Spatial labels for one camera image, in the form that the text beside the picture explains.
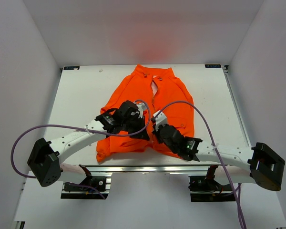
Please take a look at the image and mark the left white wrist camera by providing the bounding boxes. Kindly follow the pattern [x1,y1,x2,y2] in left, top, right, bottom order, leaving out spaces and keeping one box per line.
[135,101,147,118]

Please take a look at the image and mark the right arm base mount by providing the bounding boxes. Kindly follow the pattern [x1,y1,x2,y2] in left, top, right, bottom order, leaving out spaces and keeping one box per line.
[188,165,235,203]

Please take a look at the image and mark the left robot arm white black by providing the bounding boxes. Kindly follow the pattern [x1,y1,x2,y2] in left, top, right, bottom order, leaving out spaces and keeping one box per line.
[28,100,151,190]

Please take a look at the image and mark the left blue table label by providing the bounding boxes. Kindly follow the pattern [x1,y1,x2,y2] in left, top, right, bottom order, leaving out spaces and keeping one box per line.
[63,66,80,71]

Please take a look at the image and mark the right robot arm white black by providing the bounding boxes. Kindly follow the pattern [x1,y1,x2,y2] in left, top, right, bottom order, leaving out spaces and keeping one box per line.
[153,124,285,191]

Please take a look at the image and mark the orange jacket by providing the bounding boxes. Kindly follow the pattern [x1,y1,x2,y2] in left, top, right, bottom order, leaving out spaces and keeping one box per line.
[96,65,194,163]

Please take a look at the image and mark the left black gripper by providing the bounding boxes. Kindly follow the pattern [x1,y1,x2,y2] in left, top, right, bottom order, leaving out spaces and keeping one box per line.
[122,115,149,141]

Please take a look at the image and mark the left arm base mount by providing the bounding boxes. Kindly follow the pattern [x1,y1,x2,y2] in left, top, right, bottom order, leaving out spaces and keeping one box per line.
[59,164,109,200]

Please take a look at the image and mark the right blue table label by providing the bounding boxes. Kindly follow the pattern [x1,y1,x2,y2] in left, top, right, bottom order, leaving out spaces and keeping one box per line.
[204,64,222,68]

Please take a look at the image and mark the blue table label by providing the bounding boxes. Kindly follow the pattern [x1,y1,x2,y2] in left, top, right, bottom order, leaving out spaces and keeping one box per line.
[204,64,222,68]
[63,66,80,71]

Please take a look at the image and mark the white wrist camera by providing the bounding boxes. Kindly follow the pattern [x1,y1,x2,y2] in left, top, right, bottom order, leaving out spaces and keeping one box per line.
[151,111,168,132]
[135,101,147,118]

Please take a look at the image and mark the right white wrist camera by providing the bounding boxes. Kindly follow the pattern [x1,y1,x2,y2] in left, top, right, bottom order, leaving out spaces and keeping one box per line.
[151,111,168,132]

